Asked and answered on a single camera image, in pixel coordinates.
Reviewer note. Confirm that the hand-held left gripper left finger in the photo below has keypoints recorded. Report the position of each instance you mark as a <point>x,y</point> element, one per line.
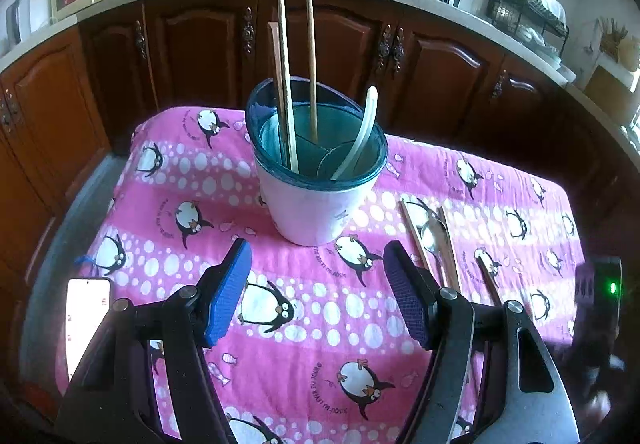
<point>227,294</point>

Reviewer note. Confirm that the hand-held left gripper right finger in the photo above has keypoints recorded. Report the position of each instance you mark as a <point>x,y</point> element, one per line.
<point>405,294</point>

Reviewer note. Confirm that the metal spoon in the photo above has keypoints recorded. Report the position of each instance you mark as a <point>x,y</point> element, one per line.
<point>431,234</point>

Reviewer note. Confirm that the brown wooden spoon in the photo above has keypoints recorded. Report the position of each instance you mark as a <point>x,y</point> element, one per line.
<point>486,274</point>

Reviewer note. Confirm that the white floral utensil holder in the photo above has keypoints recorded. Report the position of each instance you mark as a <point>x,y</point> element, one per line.
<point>310,209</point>

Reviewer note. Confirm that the white plastic spoon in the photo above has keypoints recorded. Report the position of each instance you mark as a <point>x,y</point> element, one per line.
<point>367,124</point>

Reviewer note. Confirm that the pink penguin print towel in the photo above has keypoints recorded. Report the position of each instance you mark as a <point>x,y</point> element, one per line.
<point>310,279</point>

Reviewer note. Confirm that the white screen smartphone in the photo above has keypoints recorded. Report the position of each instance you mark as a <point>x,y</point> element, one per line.
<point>87,319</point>

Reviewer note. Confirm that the cardboard box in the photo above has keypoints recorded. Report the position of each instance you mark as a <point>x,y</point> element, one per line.
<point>607,91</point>

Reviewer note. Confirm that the round wooden cutting board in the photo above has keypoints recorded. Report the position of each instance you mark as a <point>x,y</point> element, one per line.
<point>631,55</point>

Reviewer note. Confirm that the brown kitchen base cabinets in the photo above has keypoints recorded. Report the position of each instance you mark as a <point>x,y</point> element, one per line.
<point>200,39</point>

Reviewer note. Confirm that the stack of white bowls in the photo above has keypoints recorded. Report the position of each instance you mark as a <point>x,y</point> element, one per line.
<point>545,51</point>

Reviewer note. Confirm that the woven chopstick basket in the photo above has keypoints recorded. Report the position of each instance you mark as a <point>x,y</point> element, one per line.
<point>612,34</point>

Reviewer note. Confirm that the electric kettle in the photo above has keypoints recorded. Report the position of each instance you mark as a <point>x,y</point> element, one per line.
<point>19,19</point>

